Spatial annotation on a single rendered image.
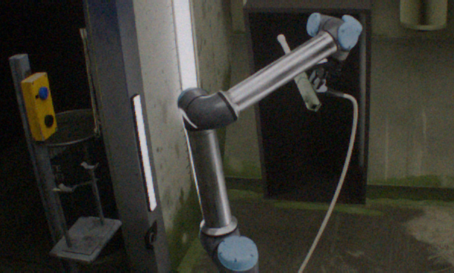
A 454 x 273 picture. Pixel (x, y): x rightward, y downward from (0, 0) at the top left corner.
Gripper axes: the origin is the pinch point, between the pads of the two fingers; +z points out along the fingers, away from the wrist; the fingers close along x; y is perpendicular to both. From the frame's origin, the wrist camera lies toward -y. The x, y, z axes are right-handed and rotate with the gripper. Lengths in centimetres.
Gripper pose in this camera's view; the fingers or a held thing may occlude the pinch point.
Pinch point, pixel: (310, 89)
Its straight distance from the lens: 231.8
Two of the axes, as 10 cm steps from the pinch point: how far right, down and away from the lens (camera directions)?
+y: 9.1, 1.0, 3.9
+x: -2.1, -7.2, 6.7
